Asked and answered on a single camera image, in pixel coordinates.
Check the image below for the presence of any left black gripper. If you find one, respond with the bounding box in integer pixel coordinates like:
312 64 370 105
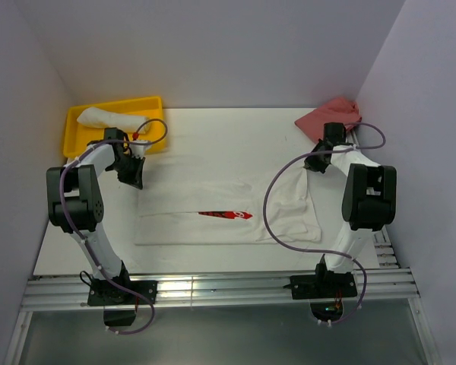
109 154 145 189

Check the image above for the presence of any white printed t-shirt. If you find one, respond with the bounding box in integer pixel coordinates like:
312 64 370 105
134 167 321 246

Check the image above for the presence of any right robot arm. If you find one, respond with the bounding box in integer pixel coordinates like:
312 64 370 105
304 122 397 297

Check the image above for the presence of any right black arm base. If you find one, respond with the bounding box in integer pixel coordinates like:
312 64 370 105
283 271 358 325

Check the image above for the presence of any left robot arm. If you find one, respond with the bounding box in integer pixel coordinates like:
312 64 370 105
46 128 145 303

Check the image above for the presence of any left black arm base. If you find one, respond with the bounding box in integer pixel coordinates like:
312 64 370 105
79 267 158 329

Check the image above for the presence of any pink folded t-shirt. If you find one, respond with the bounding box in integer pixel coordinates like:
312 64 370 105
294 97 362 143

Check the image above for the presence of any yellow plastic tray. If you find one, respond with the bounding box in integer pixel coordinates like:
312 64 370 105
63 96 168 158

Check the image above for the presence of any rolled white t-shirt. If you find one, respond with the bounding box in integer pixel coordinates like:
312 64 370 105
77 107 150 134

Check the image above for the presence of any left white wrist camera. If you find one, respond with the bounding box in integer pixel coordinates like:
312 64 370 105
129 141 151 158

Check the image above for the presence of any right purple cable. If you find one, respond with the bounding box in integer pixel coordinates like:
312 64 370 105
262 122 387 325

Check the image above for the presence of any aluminium right side rail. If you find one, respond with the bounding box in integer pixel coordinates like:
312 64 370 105
344 131 400 269

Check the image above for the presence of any aluminium front rail frame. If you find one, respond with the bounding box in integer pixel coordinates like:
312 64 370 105
5 268 442 364

